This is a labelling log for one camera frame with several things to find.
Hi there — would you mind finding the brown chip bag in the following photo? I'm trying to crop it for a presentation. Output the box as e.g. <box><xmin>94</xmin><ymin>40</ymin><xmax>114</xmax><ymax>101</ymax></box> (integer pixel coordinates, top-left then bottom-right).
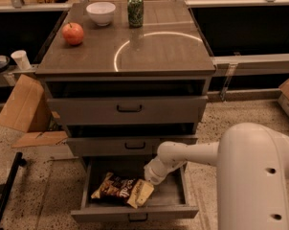
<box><xmin>91</xmin><ymin>172</ymin><xmax>154</xmax><ymax>209</ymax></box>

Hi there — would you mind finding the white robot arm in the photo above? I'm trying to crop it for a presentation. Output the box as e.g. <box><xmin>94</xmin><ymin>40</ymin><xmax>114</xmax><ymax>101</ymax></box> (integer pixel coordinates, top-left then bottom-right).
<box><xmin>144</xmin><ymin>123</ymin><xmax>289</xmax><ymax>230</ymax></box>

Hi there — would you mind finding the top grey drawer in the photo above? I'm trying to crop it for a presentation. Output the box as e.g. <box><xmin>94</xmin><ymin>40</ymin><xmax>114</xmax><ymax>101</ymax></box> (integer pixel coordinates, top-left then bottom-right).
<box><xmin>48</xmin><ymin>96</ymin><xmax>208</xmax><ymax>125</ymax></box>

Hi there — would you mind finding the grey drawer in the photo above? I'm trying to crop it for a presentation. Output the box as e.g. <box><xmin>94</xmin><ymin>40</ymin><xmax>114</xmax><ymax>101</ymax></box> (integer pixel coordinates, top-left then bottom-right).
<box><xmin>70</xmin><ymin>153</ymin><xmax>200</xmax><ymax>224</ymax></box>
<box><xmin>67</xmin><ymin>135</ymin><xmax>197</xmax><ymax>157</ymax></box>
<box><xmin>48</xmin><ymin>96</ymin><xmax>208</xmax><ymax>125</ymax></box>

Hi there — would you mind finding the grey drawer cabinet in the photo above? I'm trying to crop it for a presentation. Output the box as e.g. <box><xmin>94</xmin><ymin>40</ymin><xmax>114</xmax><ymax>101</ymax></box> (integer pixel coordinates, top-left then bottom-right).
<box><xmin>34</xmin><ymin>1</ymin><xmax>216</xmax><ymax>127</ymax></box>

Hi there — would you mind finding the middle grey drawer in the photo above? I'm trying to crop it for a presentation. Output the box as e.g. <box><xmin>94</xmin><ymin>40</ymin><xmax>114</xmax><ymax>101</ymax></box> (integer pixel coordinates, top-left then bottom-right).
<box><xmin>67</xmin><ymin>135</ymin><xmax>197</xmax><ymax>157</ymax></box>

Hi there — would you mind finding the bottom grey drawer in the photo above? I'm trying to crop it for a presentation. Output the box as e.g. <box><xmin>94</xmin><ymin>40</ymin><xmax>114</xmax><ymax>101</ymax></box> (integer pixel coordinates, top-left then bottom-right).
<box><xmin>70</xmin><ymin>153</ymin><xmax>200</xmax><ymax>224</ymax></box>

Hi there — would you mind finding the red apple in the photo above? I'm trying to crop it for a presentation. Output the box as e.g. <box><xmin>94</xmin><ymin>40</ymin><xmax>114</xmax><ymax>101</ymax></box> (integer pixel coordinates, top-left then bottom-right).
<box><xmin>61</xmin><ymin>22</ymin><xmax>84</xmax><ymax>46</ymax></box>

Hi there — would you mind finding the white bowl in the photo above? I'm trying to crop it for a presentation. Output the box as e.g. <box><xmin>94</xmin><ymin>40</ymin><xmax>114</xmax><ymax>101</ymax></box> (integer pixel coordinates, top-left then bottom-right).
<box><xmin>86</xmin><ymin>2</ymin><xmax>116</xmax><ymax>26</ymax></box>

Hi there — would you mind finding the green soda can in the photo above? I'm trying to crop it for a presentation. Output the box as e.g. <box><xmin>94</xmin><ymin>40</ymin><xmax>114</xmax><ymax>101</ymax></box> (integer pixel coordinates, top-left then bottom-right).
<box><xmin>127</xmin><ymin>0</ymin><xmax>144</xmax><ymax>28</ymax></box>

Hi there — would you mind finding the flat cardboard flap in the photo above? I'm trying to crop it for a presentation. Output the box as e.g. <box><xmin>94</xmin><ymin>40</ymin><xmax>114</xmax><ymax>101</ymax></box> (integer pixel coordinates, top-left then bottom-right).
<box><xmin>11</xmin><ymin>131</ymin><xmax>68</xmax><ymax>149</ymax></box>

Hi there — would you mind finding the brown cardboard box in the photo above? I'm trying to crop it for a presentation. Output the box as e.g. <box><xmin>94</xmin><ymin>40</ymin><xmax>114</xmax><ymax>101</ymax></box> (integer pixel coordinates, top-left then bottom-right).
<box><xmin>0</xmin><ymin>75</ymin><xmax>51</xmax><ymax>132</ymax></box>

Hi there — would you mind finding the white paper cup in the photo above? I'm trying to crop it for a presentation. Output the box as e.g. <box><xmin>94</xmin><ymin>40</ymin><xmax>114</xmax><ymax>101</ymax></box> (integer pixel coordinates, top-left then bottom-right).
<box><xmin>11</xmin><ymin>50</ymin><xmax>32</xmax><ymax>70</ymax></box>

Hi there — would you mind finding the black metal bar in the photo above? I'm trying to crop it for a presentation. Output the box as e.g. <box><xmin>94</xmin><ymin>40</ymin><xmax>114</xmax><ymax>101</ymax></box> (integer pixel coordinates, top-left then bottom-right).
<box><xmin>0</xmin><ymin>151</ymin><xmax>28</xmax><ymax>230</ymax></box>

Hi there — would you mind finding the clear plastic bracket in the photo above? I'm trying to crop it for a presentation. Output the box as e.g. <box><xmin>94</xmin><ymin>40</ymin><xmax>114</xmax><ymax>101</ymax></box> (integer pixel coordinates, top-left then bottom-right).
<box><xmin>220</xmin><ymin>63</ymin><xmax>238</xmax><ymax>102</ymax></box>

